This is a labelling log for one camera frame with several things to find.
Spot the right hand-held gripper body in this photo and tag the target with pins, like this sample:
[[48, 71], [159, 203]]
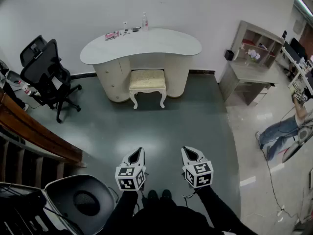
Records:
[[199, 175]]

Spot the black equipment case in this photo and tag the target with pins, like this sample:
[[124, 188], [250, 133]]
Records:
[[22, 212]]

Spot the clear plastic bottle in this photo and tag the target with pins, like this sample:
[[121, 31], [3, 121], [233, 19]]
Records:
[[145, 23]]

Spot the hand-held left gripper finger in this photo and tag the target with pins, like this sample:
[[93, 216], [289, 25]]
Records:
[[142, 159], [126, 159]]

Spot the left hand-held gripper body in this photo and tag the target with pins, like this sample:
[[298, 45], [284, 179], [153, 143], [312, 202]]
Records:
[[128, 177]]

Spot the person's legs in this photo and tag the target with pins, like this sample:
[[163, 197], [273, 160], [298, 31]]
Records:
[[171, 219]]

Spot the ceiling strip light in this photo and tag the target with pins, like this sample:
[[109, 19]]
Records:
[[303, 3]]

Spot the small black box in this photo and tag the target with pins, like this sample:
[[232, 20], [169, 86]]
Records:
[[135, 29]]

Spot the person's right forearm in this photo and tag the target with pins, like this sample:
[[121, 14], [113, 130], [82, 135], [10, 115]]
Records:
[[220, 212]]

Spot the long white desk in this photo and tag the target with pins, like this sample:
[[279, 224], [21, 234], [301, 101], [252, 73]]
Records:
[[302, 72]]

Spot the white bottle red label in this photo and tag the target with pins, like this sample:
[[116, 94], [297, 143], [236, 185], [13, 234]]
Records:
[[26, 90]]

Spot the pink packet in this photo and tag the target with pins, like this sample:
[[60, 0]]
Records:
[[110, 36]]

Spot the cream cushioned stool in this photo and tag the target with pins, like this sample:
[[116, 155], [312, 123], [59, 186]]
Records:
[[146, 79]]

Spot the person's left black shoe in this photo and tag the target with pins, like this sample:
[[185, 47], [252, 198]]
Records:
[[152, 195]]

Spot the black office chair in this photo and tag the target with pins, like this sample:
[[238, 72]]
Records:
[[46, 67]]

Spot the person's left forearm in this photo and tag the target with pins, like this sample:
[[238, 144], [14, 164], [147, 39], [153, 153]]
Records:
[[122, 212]]

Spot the person's right black shoe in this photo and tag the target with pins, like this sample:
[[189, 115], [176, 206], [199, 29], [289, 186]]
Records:
[[166, 195]]

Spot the pale purple flowers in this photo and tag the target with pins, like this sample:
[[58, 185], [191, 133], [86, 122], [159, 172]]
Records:
[[253, 54]]

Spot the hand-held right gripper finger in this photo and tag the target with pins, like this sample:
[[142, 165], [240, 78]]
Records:
[[185, 157], [201, 157]]

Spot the black square bin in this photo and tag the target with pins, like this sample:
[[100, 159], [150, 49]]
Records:
[[229, 55]]

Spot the person's black shoe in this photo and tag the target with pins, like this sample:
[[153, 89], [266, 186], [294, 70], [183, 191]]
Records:
[[152, 195], [166, 195]]

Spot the brown wooden handrail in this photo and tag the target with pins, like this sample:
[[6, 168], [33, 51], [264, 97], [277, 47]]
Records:
[[36, 128]]

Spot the black monitor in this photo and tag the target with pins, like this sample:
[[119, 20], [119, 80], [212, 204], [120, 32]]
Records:
[[297, 47]]

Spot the grey wooden shelf desk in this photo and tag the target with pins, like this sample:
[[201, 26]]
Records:
[[247, 75]]

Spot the white curved table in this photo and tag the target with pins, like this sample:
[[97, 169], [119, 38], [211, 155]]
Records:
[[146, 43]]

